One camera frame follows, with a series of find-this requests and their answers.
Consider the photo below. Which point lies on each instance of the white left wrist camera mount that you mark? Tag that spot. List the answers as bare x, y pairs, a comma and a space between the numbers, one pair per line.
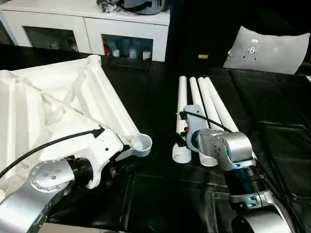
104, 145

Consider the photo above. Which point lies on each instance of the grey printed cushion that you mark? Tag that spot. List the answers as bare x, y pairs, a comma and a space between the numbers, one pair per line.
262, 53

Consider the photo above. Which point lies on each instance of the black sofa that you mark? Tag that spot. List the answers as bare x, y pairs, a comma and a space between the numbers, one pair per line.
206, 29

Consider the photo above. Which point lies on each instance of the white plastic table leg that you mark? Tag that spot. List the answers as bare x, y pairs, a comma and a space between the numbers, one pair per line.
217, 97
182, 97
195, 92
209, 97

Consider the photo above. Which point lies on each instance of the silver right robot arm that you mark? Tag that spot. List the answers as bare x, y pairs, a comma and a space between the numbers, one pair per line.
233, 145

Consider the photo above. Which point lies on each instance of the red bottle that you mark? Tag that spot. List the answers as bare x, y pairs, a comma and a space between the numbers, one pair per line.
106, 47

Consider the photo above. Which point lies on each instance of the small brown cork piece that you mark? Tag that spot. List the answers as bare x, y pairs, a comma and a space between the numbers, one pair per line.
203, 56

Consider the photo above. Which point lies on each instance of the small white jar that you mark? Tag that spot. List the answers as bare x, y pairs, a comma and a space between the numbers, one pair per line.
132, 53
115, 53
146, 55

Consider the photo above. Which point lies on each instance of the white cabinet with glass doors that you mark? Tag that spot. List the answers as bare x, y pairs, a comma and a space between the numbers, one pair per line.
85, 26

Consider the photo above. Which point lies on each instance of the white plastic table top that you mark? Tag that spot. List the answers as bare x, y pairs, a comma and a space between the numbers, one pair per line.
60, 85

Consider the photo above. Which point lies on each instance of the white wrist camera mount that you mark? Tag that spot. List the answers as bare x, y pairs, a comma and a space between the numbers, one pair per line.
104, 145
194, 116

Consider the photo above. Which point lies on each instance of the black work mat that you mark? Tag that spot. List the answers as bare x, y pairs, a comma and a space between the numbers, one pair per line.
170, 194

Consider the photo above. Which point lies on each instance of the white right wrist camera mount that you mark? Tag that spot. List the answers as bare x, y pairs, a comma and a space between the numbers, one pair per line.
194, 116

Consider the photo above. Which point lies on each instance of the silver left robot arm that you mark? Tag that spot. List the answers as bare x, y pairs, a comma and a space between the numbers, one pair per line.
36, 177

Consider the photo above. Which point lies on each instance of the metal parts clutter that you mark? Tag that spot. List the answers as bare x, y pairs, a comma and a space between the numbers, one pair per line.
107, 6

